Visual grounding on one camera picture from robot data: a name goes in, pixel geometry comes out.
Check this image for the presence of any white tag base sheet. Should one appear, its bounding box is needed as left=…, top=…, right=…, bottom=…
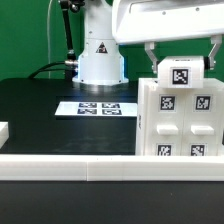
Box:
left=55, top=101, right=137, bottom=117

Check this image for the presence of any white cabinet body box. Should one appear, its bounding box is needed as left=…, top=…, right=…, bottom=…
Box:
left=135, top=78, right=224, bottom=156

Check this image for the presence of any white cabinet door panel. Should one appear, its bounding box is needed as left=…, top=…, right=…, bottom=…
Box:
left=145, top=87, right=185, bottom=156
left=181, top=80, right=224, bottom=156

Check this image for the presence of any white cabinet top block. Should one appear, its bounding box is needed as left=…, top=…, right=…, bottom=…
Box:
left=158, top=56, right=205, bottom=88

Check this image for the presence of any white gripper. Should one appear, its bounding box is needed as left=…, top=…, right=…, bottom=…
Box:
left=112, top=0, right=224, bottom=74

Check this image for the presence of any white U-shaped fence frame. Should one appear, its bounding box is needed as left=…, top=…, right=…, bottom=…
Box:
left=0, top=121, right=224, bottom=182

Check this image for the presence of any black cable bundle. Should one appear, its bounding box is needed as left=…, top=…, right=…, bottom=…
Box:
left=27, top=61, right=75, bottom=80

